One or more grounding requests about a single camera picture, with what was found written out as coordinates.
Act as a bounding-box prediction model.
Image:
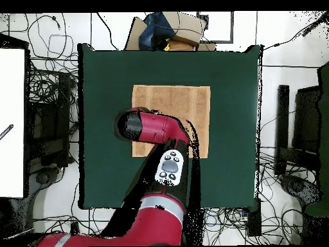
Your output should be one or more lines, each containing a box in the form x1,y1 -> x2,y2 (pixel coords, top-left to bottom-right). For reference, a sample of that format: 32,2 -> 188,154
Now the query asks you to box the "tan terry towel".
131,84 -> 211,159

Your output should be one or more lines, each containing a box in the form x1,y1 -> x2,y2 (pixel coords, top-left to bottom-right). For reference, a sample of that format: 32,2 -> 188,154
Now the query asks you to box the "black flat monitor panel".
292,85 -> 323,154

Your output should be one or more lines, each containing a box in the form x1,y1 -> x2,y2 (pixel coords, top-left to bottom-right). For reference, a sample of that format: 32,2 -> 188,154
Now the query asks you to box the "white flat panel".
0,48 -> 26,199

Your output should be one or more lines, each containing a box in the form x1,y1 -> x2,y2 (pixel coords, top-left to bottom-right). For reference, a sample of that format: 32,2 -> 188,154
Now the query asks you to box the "dark green table cloth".
77,42 -> 264,210

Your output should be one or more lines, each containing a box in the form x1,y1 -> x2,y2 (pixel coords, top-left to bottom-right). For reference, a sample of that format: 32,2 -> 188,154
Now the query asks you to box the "orange-brown folded cloth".
166,39 -> 199,51

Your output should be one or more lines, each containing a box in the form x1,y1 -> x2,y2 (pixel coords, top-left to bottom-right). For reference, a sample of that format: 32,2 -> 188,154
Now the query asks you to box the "dark blue garment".
138,12 -> 177,51

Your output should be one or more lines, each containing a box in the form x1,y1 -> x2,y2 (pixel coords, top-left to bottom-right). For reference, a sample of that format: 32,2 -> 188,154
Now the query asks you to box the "brown cardboard box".
124,11 -> 217,51

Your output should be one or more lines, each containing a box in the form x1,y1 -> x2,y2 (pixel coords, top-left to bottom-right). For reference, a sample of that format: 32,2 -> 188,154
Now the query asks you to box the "black equipment box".
25,71 -> 78,169

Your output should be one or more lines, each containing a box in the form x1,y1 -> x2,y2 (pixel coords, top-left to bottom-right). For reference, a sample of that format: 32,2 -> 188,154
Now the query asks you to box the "black upright bar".
274,84 -> 290,176

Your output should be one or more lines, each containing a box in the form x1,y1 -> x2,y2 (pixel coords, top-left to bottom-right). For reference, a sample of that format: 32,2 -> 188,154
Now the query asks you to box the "small black box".
247,199 -> 262,237

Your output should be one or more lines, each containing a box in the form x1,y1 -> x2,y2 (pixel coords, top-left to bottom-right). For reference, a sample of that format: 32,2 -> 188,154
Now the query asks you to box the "black round stand base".
279,174 -> 323,206
28,166 -> 64,196

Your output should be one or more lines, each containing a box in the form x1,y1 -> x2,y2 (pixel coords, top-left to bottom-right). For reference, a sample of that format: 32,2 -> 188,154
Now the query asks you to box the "black power strip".
69,221 -> 81,235

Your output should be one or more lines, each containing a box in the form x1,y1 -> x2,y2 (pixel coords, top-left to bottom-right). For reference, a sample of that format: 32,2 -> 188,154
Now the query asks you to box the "black threaded rod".
0,123 -> 14,141

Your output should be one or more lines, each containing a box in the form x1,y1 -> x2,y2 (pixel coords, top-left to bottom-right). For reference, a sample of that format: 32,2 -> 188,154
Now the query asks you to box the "dark green cloth drape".
304,61 -> 329,218

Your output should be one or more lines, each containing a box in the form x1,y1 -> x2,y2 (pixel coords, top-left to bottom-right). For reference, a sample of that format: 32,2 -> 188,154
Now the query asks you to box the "black rectangular frame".
196,11 -> 235,44

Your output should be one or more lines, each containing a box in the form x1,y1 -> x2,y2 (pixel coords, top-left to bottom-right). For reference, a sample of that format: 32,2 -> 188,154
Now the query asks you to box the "black looped cable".
22,13 -> 80,60

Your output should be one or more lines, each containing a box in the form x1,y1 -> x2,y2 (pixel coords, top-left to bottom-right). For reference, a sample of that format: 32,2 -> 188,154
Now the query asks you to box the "black cable with thick plug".
262,11 -> 329,53

